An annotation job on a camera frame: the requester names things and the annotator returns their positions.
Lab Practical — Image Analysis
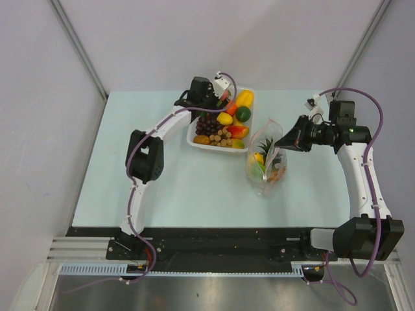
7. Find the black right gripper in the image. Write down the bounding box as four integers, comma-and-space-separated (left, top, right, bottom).
276, 115, 335, 152

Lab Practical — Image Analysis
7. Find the brown longan bunch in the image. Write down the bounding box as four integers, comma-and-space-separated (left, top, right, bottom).
209, 126, 232, 148

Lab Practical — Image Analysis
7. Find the orange pineapple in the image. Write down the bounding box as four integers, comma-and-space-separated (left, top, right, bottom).
259, 138, 287, 183

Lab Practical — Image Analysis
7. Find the clear zip top bag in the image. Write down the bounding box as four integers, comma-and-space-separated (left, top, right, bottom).
245, 119, 287, 198

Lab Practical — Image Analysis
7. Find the yellow orange mango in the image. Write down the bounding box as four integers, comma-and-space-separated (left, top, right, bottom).
247, 152, 264, 167

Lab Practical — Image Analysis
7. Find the green leaf vegetable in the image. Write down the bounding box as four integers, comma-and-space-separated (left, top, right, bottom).
246, 162, 266, 182

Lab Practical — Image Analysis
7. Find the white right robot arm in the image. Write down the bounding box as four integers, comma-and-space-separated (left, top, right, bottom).
274, 100, 405, 261

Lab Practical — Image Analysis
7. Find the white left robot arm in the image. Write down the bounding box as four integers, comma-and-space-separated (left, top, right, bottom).
114, 75, 230, 259

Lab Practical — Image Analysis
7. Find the orange tangerine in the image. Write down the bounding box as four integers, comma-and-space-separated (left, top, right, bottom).
226, 101, 238, 116

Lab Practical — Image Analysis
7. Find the dark purple grape bunch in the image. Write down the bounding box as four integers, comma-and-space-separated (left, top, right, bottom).
195, 115, 222, 136

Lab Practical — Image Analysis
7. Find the yellow bell pepper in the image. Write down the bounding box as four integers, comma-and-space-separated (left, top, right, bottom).
235, 89, 254, 108

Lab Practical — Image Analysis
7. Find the green lime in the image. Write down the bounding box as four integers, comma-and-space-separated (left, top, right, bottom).
235, 106, 252, 122

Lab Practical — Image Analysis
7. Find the white plastic fruit tray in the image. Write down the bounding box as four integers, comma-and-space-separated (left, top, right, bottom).
186, 87, 256, 154

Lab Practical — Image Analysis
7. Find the red yellow mango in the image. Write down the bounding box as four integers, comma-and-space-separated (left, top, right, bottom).
226, 125, 250, 139

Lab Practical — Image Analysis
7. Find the green orange mango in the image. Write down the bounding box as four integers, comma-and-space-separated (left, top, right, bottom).
227, 139, 245, 149

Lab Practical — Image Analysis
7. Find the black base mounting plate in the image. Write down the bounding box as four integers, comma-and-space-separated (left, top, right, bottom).
66, 227, 327, 262

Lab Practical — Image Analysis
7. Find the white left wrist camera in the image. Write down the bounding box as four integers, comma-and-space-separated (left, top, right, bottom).
212, 72, 231, 98

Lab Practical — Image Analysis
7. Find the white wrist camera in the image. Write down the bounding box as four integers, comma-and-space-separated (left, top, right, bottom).
212, 72, 231, 98
304, 93, 324, 115

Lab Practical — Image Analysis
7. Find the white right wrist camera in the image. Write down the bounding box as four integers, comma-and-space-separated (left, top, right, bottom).
304, 93, 324, 115

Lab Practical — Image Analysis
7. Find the light blue cable duct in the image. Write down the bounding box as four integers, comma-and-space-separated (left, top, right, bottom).
59, 262, 304, 277

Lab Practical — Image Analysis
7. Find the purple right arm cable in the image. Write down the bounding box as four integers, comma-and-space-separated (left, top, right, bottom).
319, 87, 385, 307

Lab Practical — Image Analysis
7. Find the aluminium frame rail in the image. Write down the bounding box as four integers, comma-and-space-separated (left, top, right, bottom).
47, 236, 113, 262

